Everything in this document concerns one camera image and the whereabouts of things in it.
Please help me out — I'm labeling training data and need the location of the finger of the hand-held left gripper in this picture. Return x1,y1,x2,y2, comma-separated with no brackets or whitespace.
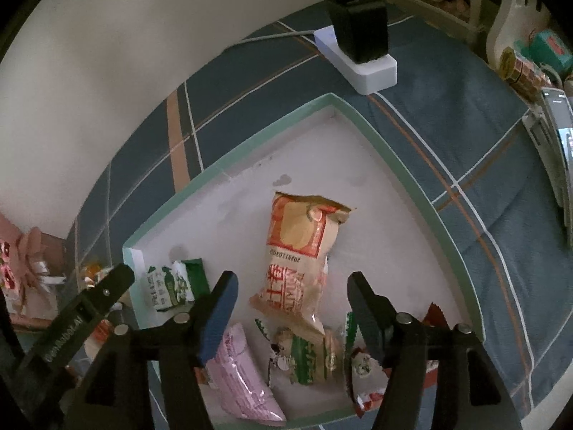
78,263,136,316

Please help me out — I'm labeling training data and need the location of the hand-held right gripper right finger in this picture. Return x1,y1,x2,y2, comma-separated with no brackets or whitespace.
347,271,524,430

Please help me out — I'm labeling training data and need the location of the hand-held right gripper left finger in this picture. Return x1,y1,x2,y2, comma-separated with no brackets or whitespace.
74,270,239,430

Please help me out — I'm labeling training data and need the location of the golden bread packet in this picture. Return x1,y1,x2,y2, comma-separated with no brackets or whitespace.
80,260,115,287

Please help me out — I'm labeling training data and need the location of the red white snack packet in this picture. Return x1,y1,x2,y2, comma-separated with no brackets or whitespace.
342,302,453,413

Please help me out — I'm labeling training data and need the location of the green white snack packet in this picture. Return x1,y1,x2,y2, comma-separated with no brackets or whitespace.
147,258,211,313

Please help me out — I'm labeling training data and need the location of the pink snack packet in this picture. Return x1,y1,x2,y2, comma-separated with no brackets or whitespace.
203,322,287,422

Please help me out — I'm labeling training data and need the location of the green edged rice cracker packet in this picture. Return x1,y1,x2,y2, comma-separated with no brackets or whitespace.
255,311,359,386

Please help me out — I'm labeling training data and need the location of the pale orange cracker packet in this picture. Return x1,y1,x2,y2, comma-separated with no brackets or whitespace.
248,190,357,336

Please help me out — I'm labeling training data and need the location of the shallow teal cardboard box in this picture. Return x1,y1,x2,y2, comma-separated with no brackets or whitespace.
122,92,484,428

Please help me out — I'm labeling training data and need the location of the brown cardboard box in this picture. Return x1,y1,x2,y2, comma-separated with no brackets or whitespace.
22,232,68,319

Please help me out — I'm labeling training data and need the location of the pink flower bouquet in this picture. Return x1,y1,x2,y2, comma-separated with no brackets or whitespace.
0,212,68,323

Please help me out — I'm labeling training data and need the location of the blue plaid blanket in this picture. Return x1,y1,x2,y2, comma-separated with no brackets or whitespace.
67,0,573,430

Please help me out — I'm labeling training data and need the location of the white power strip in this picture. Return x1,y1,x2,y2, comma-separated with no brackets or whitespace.
313,25,398,96

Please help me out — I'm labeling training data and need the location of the black smartphone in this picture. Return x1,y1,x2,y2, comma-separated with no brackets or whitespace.
539,89,573,175

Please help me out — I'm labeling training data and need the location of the patterned brown tin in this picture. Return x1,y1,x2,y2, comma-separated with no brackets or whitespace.
498,47,550,101

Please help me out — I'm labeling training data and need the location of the black charger adapter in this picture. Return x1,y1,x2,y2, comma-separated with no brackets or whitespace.
326,0,388,64

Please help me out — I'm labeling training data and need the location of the white openwork chair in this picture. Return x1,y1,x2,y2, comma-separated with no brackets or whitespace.
486,0,556,61

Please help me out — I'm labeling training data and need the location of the teal toy box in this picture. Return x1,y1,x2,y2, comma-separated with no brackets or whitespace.
515,30,573,70

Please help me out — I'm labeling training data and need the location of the grey power strip cable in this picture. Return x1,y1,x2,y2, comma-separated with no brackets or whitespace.
233,30,316,48

